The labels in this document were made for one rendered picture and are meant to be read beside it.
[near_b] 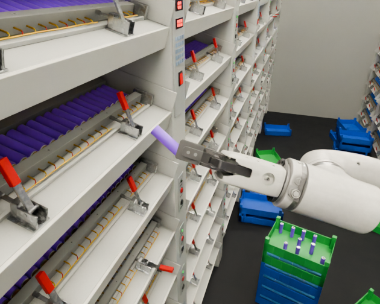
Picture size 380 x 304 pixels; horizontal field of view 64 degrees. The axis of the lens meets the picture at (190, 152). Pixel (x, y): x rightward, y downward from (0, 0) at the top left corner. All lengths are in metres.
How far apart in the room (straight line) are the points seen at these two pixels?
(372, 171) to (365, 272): 1.72
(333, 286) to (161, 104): 1.68
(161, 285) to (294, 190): 0.66
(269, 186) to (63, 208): 0.30
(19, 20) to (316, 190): 0.47
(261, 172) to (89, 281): 0.35
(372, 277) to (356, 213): 1.78
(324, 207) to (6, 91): 0.45
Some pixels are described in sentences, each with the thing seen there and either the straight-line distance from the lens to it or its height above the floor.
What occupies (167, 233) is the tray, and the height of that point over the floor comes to 0.93.
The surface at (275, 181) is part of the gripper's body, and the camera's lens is 0.48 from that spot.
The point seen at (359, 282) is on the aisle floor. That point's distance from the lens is 2.25.
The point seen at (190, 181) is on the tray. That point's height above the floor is 0.93.
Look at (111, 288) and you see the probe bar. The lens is 0.79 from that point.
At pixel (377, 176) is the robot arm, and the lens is 0.64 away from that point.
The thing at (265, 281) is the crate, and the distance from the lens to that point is 1.80.
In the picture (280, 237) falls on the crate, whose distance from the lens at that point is 1.74.
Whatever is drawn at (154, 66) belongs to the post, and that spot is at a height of 1.40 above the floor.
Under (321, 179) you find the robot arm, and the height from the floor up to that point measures 1.30.
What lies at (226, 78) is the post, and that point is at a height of 1.20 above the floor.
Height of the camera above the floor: 1.57
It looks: 28 degrees down
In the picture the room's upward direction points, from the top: straight up
